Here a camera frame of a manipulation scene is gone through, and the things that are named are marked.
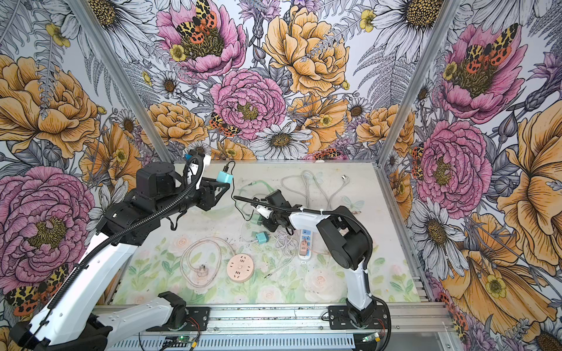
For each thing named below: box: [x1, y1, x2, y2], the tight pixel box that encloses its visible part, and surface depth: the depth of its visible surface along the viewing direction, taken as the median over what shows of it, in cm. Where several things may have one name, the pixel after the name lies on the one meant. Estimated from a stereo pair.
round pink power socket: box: [226, 253, 255, 283], surface depth 85 cm
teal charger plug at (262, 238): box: [255, 231, 270, 245], surface depth 93 cm
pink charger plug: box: [299, 238, 308, 256], surface depth 86 cm
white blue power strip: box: [298, 228, 313, 261], surface depth 92 cm
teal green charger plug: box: [216, 170, 235, 186], surface depth 64 cm
